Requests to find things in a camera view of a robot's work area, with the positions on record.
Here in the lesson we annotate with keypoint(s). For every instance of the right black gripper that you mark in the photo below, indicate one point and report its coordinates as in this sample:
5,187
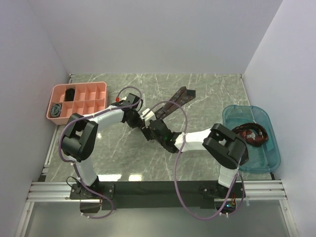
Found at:
146,131

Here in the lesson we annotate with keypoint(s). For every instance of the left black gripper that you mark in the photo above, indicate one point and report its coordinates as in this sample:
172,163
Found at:
135,124

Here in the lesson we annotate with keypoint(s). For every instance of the brown blue floral tie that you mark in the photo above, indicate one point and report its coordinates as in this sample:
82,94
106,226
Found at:
181,97

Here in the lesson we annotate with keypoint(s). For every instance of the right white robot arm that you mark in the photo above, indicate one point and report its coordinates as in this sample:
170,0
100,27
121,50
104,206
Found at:
222,144

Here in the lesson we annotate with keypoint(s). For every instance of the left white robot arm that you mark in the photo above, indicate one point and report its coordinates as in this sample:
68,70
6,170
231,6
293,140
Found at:
77,140

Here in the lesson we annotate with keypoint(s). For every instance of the pink compartment organizer tray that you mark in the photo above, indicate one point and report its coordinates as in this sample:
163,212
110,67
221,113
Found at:
90,97

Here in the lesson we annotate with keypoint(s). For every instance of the black rolled tie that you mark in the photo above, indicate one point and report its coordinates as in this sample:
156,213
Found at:
69,95

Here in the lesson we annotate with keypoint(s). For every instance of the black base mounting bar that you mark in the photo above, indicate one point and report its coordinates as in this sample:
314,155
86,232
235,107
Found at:
151,194

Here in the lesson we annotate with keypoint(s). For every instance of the grey patterned rolled tie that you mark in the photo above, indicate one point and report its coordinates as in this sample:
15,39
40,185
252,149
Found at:
55,110

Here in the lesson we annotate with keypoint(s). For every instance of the dark red patterned tie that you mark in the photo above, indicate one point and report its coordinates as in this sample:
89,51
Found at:
253,133

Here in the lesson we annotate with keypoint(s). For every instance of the teal transparent plastic bin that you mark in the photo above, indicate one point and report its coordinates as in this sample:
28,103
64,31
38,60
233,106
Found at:
263,159

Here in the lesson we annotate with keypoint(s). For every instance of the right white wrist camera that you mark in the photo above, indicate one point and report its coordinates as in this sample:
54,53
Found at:
148,115

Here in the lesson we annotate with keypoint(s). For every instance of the aluminium frame rail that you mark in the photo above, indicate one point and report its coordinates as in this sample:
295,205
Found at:
60,192

